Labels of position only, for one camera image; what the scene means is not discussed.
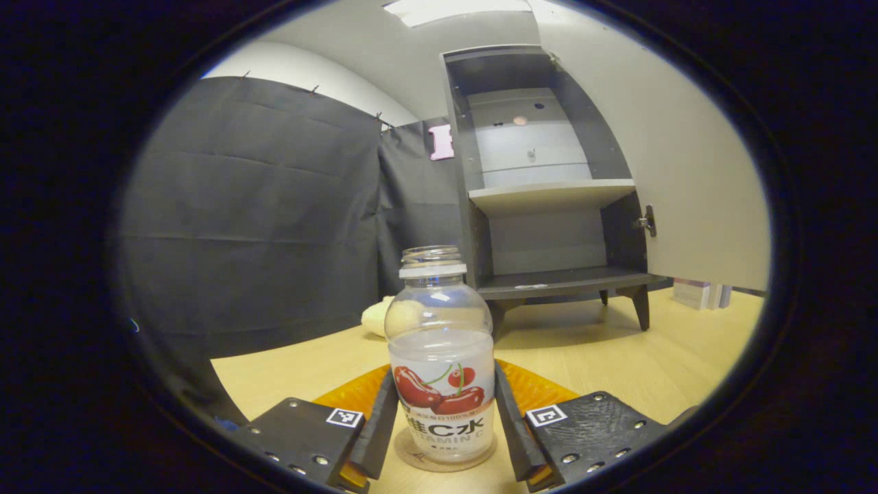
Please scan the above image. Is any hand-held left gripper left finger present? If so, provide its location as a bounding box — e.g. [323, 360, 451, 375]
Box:
[237, 364, 400, 493]

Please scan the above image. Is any clear cherry label bottle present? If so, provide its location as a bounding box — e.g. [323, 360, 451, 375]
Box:
[384, 246, 496, 462]

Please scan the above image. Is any metal door hinge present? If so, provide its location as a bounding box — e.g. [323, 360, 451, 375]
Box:
[632, 204, 658, 238]

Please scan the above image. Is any round brown coaster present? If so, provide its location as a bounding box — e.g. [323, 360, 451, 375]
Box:
[394, 429, 498, 473]

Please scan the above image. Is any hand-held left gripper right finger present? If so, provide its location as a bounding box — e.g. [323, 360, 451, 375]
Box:
[494, 360, 669, 492]

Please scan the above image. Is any grey cabinet door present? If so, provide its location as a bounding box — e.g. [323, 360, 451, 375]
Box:
[528, 0, 772, 292]

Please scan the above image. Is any dark grey cabinet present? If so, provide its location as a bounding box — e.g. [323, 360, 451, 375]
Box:
[441, 45, 674, 331]

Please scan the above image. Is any ceiling light panel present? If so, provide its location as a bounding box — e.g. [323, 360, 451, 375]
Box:
[383, 0, 532, 28]

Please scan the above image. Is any black backdrop cloth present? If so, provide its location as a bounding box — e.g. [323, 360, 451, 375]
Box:
[118, 75, 474, 426]

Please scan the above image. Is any cream plush toy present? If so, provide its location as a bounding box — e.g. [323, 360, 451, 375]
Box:
[361, 296, 397, 338]

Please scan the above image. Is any white cabinet shelf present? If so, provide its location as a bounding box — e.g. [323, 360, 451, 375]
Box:
[468, 178, 637, 217]

